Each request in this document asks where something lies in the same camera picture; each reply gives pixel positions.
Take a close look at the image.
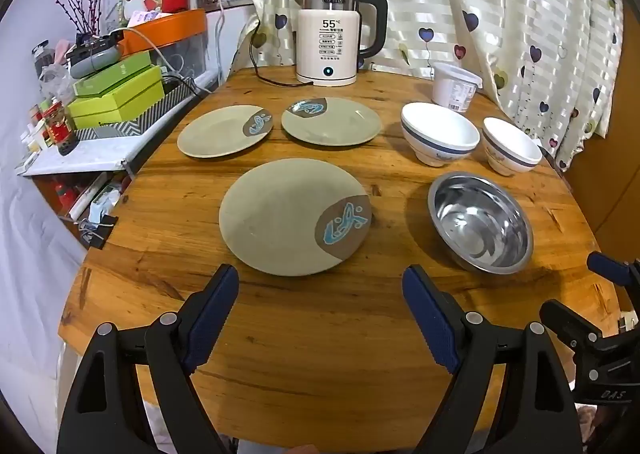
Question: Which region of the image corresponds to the stainless steel bowl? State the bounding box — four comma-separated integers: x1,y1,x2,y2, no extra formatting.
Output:
426,171,534,275

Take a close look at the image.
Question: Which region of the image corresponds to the small white blue-striped bowl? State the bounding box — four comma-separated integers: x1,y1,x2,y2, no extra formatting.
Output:
482,117,542,177

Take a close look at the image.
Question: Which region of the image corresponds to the large white blue-striped bowl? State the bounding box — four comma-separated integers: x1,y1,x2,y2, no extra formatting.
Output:
400,102,480,167

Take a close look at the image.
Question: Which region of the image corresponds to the black binder clip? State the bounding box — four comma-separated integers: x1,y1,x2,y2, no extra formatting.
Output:
77,215,118,249

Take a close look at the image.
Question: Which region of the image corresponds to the white plastic tub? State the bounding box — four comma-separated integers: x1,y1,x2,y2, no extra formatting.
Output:
432,62,483,113

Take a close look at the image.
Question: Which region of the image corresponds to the white side shelf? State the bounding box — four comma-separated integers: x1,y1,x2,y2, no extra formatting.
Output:
18,71,215,177

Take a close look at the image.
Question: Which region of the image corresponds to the heart pattern curtain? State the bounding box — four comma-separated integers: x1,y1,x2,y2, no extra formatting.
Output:
243,0,624,169

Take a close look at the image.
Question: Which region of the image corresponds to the red label jar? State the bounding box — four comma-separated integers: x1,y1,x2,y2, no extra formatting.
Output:
41,98,79,156

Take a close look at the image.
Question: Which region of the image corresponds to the white electric kettle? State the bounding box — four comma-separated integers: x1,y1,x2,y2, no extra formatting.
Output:
295,0,388,87

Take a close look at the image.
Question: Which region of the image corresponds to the lime green box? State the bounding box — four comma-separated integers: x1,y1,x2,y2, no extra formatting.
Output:
67,66,165,129

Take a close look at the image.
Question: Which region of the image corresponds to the dark green box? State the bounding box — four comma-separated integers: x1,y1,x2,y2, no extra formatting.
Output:
74,51,152,98

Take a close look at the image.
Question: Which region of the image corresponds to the chevron pattern tray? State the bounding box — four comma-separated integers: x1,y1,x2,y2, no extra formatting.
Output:
73,76,200,141

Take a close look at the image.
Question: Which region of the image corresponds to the grey glasses case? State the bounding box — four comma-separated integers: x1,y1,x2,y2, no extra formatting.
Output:
70,47,120,80

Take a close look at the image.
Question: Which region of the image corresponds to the orange lid storage bin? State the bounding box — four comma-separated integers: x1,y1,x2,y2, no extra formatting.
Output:
116,9,207,78

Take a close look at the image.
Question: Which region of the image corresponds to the black kettle power cord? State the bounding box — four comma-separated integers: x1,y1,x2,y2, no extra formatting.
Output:
247,19,302,88

